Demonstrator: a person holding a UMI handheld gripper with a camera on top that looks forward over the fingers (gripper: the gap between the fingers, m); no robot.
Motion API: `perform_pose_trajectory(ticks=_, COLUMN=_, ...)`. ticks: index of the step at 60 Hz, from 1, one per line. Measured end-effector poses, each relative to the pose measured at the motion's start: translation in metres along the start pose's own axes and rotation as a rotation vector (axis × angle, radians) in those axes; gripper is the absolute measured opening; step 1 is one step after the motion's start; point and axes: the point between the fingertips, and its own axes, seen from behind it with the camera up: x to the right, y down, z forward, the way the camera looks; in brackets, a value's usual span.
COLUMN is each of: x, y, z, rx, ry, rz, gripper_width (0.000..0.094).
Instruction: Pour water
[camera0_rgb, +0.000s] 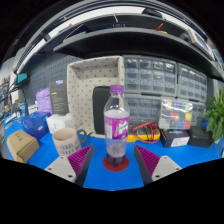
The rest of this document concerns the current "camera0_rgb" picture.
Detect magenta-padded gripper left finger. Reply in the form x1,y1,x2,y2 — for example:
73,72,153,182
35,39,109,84
44,144,95,187

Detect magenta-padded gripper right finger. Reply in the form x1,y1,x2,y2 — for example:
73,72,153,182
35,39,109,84
133,144,183,186

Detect clear bottle with purple cap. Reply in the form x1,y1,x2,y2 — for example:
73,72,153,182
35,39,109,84
103,84,131,167

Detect beige mug with grey dashes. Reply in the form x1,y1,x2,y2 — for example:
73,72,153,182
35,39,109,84
52,127,88,158

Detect black box with white label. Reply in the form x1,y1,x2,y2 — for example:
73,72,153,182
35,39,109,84
159,128,191,148

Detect yellow multimeter with red leads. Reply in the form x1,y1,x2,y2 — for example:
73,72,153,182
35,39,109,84
127,121,162,144

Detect white carton box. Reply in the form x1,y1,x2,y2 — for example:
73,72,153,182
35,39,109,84
45,113,75,135

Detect brown cardboard box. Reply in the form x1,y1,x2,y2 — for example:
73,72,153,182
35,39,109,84
6,129,41,164

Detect flat round red coaster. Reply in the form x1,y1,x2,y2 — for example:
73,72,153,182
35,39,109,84
102,154,130,173

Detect black case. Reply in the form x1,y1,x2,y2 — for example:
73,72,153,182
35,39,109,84
187,125,214,147

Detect blue carton box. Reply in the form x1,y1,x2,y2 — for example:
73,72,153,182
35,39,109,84
20,111,52,140

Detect clear organizer box, coloured parts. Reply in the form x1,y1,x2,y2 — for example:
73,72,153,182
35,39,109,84
158,98,194,130

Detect grey small-parts drawer cabinet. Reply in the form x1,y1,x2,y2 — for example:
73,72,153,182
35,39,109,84
124,94,207,129
122,54,178,98
176,63,208,103

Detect dark grey flat box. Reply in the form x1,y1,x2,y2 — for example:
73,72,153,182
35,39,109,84
48,80,70,116

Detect purple plastic bag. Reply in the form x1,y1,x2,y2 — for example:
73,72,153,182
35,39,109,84
35,87,53,115

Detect green potted plant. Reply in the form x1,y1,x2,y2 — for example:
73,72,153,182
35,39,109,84
202,88,224,143

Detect beige polka dot fabric bin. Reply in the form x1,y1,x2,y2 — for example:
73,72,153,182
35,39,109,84
66,55,126,138

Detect dark metal shelf unit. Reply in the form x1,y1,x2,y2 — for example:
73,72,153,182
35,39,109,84
14,6,224,83

